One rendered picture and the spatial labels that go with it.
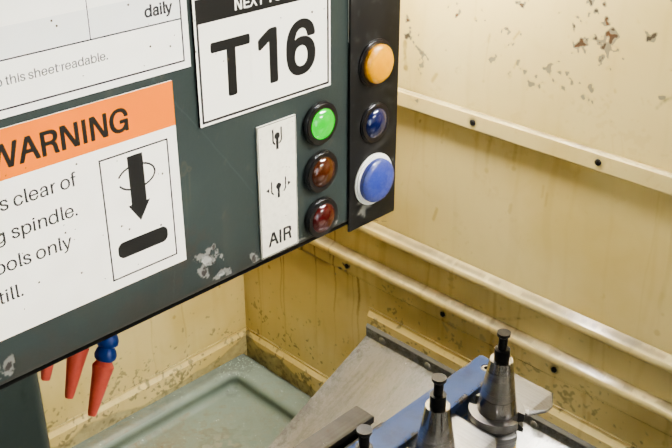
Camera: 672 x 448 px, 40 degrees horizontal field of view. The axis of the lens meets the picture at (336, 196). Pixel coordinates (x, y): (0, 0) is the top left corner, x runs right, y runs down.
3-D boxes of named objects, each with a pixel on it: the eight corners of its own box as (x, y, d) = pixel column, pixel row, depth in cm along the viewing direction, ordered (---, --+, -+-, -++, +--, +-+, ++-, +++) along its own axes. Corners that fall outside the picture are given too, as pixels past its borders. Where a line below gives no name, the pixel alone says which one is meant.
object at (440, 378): (436, 397, 95) (437, 370, 94) (449, 404, 94) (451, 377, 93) (425, 405, 94) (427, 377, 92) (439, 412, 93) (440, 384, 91)
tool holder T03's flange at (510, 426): (483, 401, 109) (485, 384, 108) (531, 421, 106) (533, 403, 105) (458, 430, 104) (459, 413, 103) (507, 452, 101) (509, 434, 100)
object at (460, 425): (506, 447, 101) (507, 441, 100) (476, 471, 97) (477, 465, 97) (455, 417, 105) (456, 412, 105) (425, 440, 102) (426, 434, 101)
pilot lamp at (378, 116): (389, 135, 60) (390, 103, 59) (366, 144, 59) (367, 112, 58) (383, 132, 61) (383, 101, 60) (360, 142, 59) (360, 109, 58)
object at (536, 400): (561, 401, 108) (562, 395, 107) (535, 422, 104) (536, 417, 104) (511, 375, 112) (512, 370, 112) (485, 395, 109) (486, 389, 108)
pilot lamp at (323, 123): (338, 136, 57) (338, 103, 56) (312, 146, 55) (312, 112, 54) (331, 134, 57) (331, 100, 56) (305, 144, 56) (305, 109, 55)
